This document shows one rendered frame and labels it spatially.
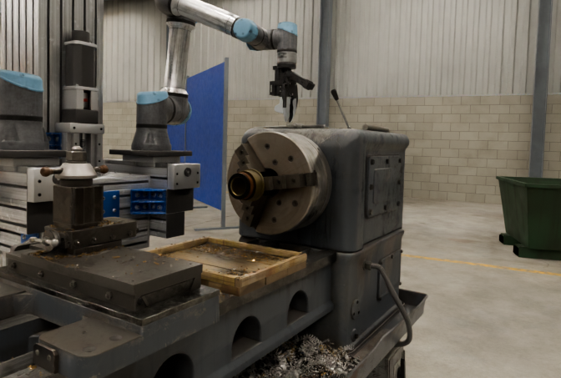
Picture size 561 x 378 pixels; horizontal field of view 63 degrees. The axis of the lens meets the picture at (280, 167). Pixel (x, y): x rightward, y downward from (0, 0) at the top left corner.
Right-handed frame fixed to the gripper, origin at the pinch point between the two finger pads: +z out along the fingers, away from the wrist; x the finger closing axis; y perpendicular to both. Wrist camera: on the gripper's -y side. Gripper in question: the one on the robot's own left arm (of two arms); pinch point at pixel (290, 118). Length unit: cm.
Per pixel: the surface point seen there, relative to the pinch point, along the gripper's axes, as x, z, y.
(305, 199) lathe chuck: 32.0, 25.2, -25.6
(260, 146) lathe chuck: 31.9, 10.5, -9.0
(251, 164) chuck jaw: 37.4, 15.9, -10.0
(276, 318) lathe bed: 49, 55, -27
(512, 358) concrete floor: -144, 130, -68
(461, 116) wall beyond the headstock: -955, -65, 122
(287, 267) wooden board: 48, 41, -30
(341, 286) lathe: 17, 54, -31
